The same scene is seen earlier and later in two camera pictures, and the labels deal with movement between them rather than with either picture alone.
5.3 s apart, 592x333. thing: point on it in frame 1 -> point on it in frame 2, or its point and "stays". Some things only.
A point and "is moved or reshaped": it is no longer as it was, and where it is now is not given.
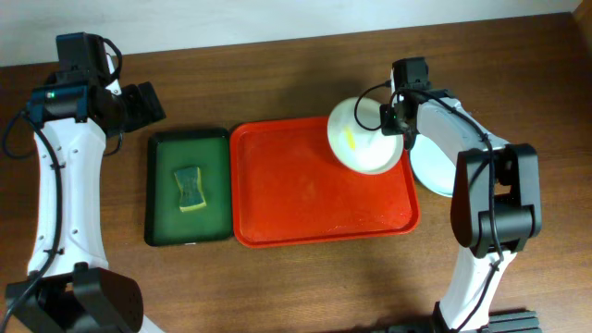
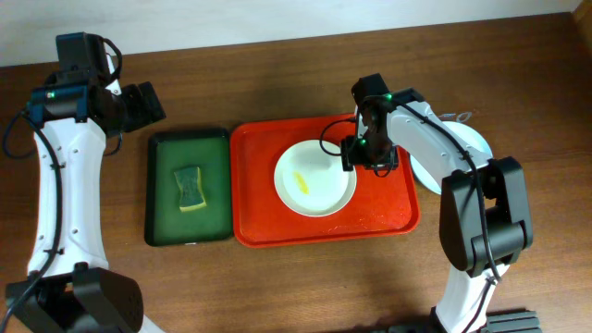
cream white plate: (356, 139) is moved or reshaped
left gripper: (149, 102) stays
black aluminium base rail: (520, 322) stays
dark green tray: (176, 150) stays
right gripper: (386, 120) -> (370, 157)
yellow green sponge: (189, 179) stays
